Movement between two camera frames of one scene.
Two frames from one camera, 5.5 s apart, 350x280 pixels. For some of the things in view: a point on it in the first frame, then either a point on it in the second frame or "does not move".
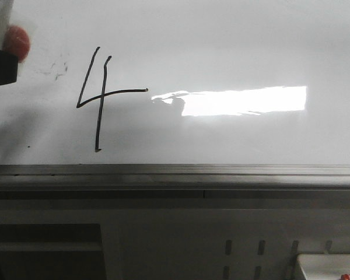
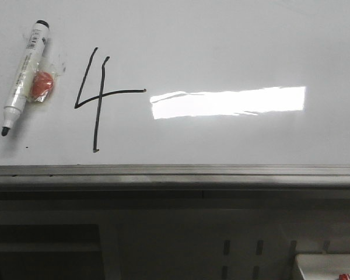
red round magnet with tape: (17, 41) → (42, 82)
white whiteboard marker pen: (0, 17) → (18, 94)
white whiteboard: (182, 82) does not move
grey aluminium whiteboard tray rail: (174, 177) does not move
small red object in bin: (346, 276) does not move
